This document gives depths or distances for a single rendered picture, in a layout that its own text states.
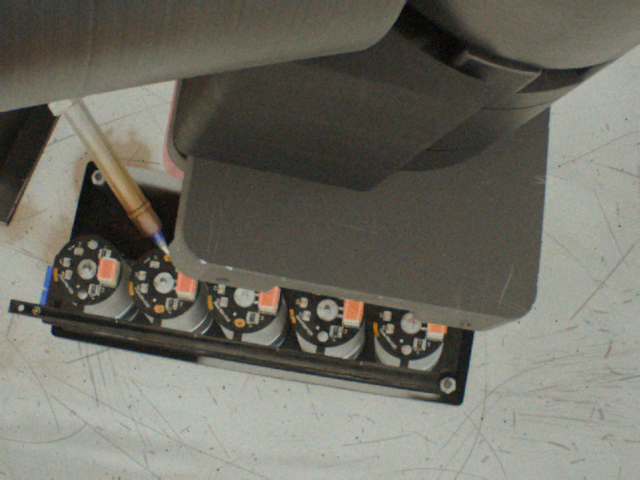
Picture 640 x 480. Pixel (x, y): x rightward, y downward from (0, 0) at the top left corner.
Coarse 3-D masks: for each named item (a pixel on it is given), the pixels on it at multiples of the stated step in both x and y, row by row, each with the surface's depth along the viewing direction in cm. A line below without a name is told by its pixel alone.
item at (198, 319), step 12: (156, 276) 44; (168, 276) 44; (156, 288) 44; (168, 288) 44; (204, 288) 45; (204, 300) 45; (192, 312) 45; (204, 312) 46; (168, 324) 45; (180, 324) 45; (192, 324) 46; (204, 324) 47
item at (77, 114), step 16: (64, 112) 43; (80, 112) 43; (80, 128) 43; (96, 128) 43; (96, 144) 43; (96, 160) 43; (112, 160) 43; (112, 176) 43; (128, 176) 43; (128, 192) 43; (128, 208) 43; (144, 208) 43; (144, 224) 43; (160, 224) 44
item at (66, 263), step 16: (80, 240) 44; (96, 240) 44; (64, 256) 44; (80, 256) 44; (96, 256) 44; (112, 256) 44; (64, 272) 44; (64, 288) 44; (80, 288) 44; (96, 288) 44; (112, 288) 44
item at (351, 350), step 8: (320, 304) 43; (328, 304) 43; (336, 304) 43; (320, 312) 43; (328, 312) 43; (336, 312) 43; (328, 320) 43; (360, 336) 45; (304, 344) 45; (344, 344) 44; (352, 344) 45; (360, 344) 46; (312, 352) 45; (328, 352) 44; (336, 352) 45; (344, 352) 45; (352, 352) 46; (360, 352) 47
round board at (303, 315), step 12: (300, 300) 44; (312, 300) 44; (336, 300) 44; (300, 312) 43; (312, 312) 43; (300, 324) 43; (312, 324) 43; (324, 324) 43; (336, 324) 43; (360, 324) 43; (312, 336) 43; (336, 336) 43; (348, 336) 43
